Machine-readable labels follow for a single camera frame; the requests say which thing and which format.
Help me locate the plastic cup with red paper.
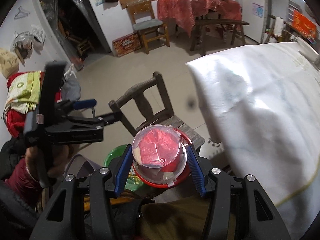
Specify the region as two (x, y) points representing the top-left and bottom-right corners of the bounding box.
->
(131, 124), (188, 188)

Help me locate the red trash bin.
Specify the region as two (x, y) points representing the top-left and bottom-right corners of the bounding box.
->
(132, 128), (193, 189)

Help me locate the person left hand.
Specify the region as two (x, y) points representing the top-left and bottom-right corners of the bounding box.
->
(25, 145), (74, 182)

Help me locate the dark wooden chair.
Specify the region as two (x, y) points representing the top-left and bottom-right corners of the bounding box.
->
(108, 71), (206, 153)

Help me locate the wooden chair grey cushion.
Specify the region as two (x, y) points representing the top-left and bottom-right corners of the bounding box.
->
(126, 0), (170, 54)

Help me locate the feather print tablecloth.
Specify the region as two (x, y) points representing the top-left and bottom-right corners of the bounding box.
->
(187, 42), (319, 239)

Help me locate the wooden bench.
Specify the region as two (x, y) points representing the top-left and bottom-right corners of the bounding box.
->
(190, 19), (249, 56)

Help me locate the red covered side table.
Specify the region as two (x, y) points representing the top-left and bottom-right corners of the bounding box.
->
(157, 0), (241, 36)

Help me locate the white refrigerator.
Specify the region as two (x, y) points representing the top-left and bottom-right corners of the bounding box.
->
(239, 0), (271, 43)

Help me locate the orange gift box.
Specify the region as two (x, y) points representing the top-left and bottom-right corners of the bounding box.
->
(292, 10), (317, 40)

